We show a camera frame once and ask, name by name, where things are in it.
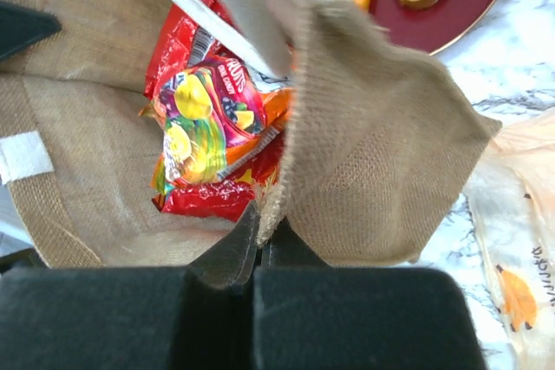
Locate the dark red round plate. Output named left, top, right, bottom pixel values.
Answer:
left=368, top=0, right=496, bottom=55

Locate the peach plastic grocery bag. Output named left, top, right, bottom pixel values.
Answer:
left=463, top=110, right=554, bottom=369

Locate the red candy bag top shelf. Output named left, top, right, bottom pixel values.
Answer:
left=144, top=0, right=233, bottom=99

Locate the red Konfeti candy bag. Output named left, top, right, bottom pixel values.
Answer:
left=152, top=133, right=284, bottom=222

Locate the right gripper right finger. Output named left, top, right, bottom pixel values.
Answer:
left=259, top=218, right=329, bottom=270

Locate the burlap tote bag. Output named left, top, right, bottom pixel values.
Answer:
left=1, top=0, right=500, bottom=268

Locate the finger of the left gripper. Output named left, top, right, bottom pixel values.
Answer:
left=0, top=1, right=62, bottom=62

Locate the orange Fox's candy bag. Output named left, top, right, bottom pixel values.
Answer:
left=143, top=55, right=293, bottom=195

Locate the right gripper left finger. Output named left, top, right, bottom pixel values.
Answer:
left=188, top=202, right=259, bottom=289

